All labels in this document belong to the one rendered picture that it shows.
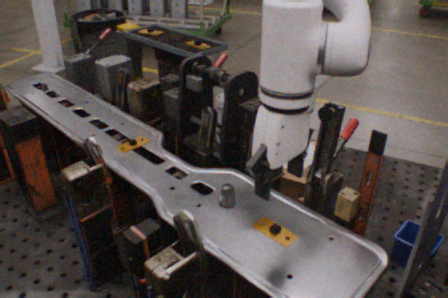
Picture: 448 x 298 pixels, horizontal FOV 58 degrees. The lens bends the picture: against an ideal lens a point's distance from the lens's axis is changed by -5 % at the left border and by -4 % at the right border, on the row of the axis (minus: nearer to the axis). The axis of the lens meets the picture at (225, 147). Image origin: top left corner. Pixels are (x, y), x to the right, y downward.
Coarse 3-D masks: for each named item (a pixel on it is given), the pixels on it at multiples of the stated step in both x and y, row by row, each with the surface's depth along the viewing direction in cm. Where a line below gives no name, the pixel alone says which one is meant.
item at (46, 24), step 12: (36, 0) 401; (48, 0) 407; (36, 12) 409; (48, 12) 411; (36, 24) 417; (48, 24) 415; (48, 36) 419; (48, 48) 426; (60, 48) 438; (48, 60) 435; (60, 60) 437
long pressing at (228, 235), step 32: (32, 96) 134; (64, 96) 134; (96, 96) 133; (64, 128) 116; (96, 128) 115; (128, 128) 115; (128, 160) 101; (160, 192) 90; (192, 192) 90; (224, 224) 81; (288, 224) 81; (320, 224) 81; (224, 256) 74; (256, 256) 74; (288, 256) 74; (320, 256) 74; (352, 256) 74; (384, 256) 73; (256, 288) 69; (288, 288) 68; (320, 288) 68; (352, 288) 67
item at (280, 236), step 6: (258, 222) 81; (264, 222) 81; (270, 222) 81; (258, 228) 80; (264, 228) 80; (270, 228) 79; (282, 228) 80; (270, 234) 78; (276, 234) 78; (282, 234) 78; (288, 234) 78; (294, 234) 78; (276, 240) 77; (282, 240) 77; (288, 240) 77; (294, 240) 77
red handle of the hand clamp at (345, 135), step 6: (354, 120) 87; (348, 126) 87; (354, 126) 87; (342, 132) 87; (348, 132) 86; (342, 138) 86; (348, 138) 86; (342, 144) 86; (336, 150) 85; (336, 156) 86; (318, 174) 84
